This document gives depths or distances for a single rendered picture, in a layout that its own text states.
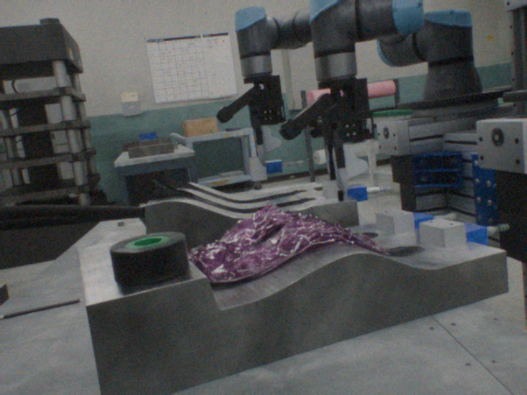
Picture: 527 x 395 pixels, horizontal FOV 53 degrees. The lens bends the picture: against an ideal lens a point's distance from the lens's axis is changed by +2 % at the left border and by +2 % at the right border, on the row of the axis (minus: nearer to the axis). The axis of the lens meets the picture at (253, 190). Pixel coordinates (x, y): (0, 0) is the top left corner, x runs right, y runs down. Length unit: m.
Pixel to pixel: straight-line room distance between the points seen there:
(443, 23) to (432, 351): 1.07
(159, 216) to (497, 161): 0.62
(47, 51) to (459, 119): 3.93
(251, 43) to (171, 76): 6.27
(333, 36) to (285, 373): 0.60
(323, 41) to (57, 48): 4.06
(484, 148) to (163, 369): 0.75
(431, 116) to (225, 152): 6.20
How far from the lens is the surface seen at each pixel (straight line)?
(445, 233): 0.74
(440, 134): 1.49
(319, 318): 0.59
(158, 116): 7.45
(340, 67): 0.95
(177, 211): 0.92
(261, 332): 0.57
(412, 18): 0.96
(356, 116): 0.96
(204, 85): 7.51
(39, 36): 4.93
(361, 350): 0.59
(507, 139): 1.02
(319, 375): 0.55
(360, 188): 0.99
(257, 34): 1.24
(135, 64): 7.49
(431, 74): 1.53
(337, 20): 0.96
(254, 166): 1.24
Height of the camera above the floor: 1.07
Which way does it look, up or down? 9 degrees down
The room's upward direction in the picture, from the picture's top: 7 degrees counter-clockwise
